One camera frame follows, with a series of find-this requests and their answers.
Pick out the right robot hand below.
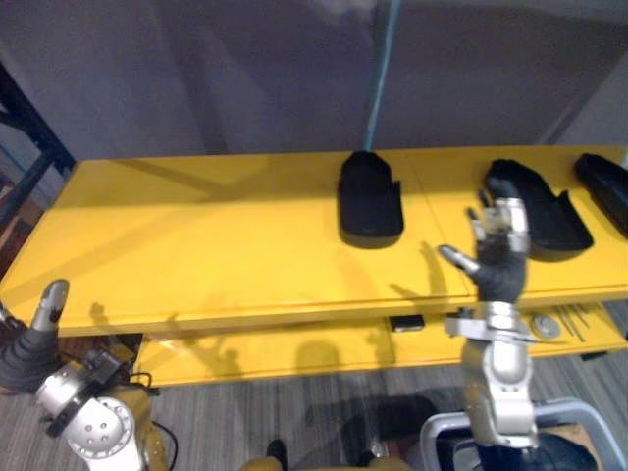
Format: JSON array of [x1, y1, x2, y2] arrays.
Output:
[[437, 178, 532, 302]]

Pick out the narrow yellow shelf board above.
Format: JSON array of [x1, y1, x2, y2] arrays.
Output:
[[132, 302, 628, 389]]

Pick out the wide yellow shelf board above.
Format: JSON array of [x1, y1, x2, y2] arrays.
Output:
[[0, 144, 628, 338]]

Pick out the silver round disc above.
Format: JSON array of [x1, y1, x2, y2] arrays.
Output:
[[532, 315, 561, 340]]

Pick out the black open plastic housing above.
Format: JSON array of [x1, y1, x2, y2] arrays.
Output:
[[485, 158, 595, 262]]

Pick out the small black block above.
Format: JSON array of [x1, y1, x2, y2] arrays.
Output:
[[390, 314, 426, 334]]

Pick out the black ribbed plastic housing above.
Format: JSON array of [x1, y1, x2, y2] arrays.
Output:
[[574, 153, 628, 233]]

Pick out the black closed plastic housing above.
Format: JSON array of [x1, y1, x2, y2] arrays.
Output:
[[336, 150, 405, 250]]

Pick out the dark robot foot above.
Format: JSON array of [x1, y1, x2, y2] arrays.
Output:
[[266, 439, 288, 466]]

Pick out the grey cart frame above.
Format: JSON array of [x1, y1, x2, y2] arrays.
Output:
[[419, 396, 620, 471]]

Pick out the teal strap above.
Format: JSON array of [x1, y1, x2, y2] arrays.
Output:
[[361, 0, 403, 151]]

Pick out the black cable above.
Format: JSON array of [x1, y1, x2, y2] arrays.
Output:
[[126, 371, 179, 467]]

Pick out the black metal rack frame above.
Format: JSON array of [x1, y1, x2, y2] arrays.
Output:
[[0, 61, 78, 232]]

